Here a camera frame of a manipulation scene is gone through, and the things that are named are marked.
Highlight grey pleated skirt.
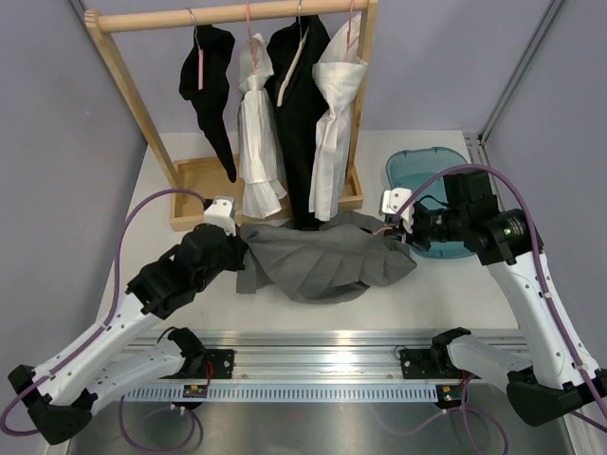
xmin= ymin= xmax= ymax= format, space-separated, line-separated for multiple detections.
xmin=236 ymin=211 xmax=417 ymax=304

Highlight pink clip hanger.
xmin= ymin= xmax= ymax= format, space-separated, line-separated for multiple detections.
xmin=186 ymin=8 xmax=204 ymax=90

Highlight small black skirt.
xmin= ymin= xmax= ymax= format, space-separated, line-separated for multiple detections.
xmin=178 ymin=25 xmax=237 ymax=183

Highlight pink wire hanger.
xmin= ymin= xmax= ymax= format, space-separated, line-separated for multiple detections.
xmin=373 ymin=224 xmax=408 ymax=244

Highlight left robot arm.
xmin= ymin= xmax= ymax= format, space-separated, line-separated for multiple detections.
xmin=8 ymin=223 xmax=247 ymax=445

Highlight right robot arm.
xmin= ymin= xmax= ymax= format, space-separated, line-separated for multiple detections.
xmin=395 ymin=165 xmax=606 ymax=427

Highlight white pleated skirt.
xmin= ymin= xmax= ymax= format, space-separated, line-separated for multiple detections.
xmin=237 ymin=33 xmax=286 ymax=219

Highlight long black skirt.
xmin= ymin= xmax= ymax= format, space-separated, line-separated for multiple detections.
xmin=266 ymin=15 xmax=329 ymax=230

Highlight white skirt on right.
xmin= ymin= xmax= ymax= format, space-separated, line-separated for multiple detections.
xmin=308 ymin=28 xmax=367 ymax=222

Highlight pink hanger at right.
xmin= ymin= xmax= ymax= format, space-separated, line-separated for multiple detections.
xmin=343 ymin=0 xmax=358 ymax=62

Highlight pink hanger of white skirt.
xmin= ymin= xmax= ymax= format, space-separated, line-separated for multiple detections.
xmin=246 ymin=1 xmax=266 ymax=80

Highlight cream hanger of black skirt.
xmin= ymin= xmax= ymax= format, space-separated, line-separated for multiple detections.
xmin=277 ymin=0 xmax=308 ymax=107

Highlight teal plastic basin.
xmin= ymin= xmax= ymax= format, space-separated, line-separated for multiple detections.
xmin=385 ymin=147 xmax=472 ymax=260

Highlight wooden clothes rack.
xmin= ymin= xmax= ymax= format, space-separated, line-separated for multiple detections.
xmin=84 ymin=1 xmax=374 ymax=221

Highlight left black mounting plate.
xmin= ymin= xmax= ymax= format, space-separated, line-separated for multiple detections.
xmin=191 ymin=349 xmax=235 ymax=381

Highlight black mounting plate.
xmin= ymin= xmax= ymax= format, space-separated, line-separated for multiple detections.
xmin=191 ymin=349 xmax=235 ymax=381
xmin=397 ymin=348 xmax=464 ymax=380

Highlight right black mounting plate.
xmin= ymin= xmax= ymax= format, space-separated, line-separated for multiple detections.
xmin=397 ymin=348 xmax=464 ymax=380

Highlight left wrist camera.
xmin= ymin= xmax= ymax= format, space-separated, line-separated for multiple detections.
xmin=203 ymin=195 xmax=237 ymax=236

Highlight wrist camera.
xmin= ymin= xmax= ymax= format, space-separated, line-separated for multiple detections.
xmin=378 ymin=188 xmax=413 ymax=225
xmin=203 ymin=195 xmax=237 ymax=236

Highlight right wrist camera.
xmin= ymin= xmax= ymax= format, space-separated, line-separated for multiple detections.
xmin=378 ymin=188 xmax=413 ymax=225

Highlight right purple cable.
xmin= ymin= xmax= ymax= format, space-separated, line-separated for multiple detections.
xmin=397 ymin=163 xmax=607 ymax=428

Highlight purple cable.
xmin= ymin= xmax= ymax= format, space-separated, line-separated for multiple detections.
xmin=0 ymin=188 xmax=212 ymax=437
xmin=397 ymin=163 xmax=607 ymax=428

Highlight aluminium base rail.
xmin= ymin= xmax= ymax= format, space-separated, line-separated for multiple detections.
xmin=118 ymin=329 xmax=537 ymax=383

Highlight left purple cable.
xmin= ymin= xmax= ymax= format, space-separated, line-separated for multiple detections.
xmin=0 ymin=188 xmax=212 ymax=437

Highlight white slotted cable duct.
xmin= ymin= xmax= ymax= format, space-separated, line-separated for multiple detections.
xmin=125 ymin=383 xmax=438 ymax=403

